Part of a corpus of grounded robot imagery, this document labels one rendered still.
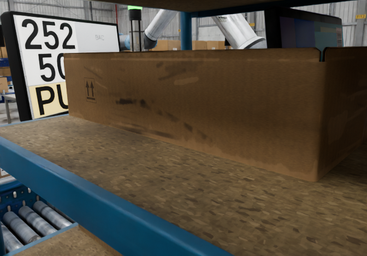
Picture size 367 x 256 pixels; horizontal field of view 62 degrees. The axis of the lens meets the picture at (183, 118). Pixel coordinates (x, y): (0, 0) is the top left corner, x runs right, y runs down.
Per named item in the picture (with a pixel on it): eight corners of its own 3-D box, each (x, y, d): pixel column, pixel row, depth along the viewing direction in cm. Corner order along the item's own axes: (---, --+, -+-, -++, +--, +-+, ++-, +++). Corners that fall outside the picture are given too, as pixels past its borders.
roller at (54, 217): (101, 250, 115) (89, 259, 112) (42, 206, 150) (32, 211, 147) (99, 239, 114) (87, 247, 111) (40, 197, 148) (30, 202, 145)
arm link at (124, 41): (144, 33, 177) (130, 34, 184) (129, 34, 168) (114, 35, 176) (145, 49, 179) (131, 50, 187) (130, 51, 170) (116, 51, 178)
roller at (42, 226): (74, 251, 107) (86, 250, 110) (18, 204, 141) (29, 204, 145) (70, 266, 106) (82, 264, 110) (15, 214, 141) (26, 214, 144)
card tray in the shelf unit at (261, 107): (396, 116, 44) (406, 45, 42) (316, 184, 23) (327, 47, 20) (190, 94, 71) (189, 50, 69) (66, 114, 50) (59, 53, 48)
